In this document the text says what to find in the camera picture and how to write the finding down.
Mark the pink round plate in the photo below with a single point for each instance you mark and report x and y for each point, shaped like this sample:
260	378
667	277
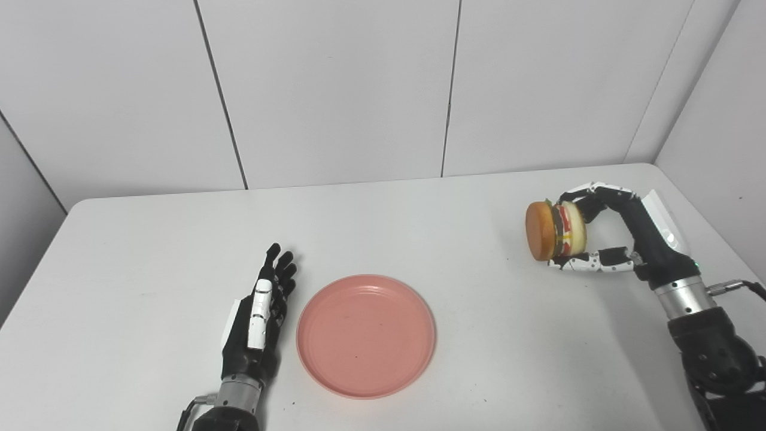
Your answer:
365	335

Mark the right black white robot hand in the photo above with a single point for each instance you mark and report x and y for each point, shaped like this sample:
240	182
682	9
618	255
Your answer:
652	239

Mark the toy hamburger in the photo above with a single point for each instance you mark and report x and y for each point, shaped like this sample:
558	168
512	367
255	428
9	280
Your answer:
541	230

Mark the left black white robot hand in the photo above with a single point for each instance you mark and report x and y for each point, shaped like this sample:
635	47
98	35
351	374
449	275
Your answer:
242	353

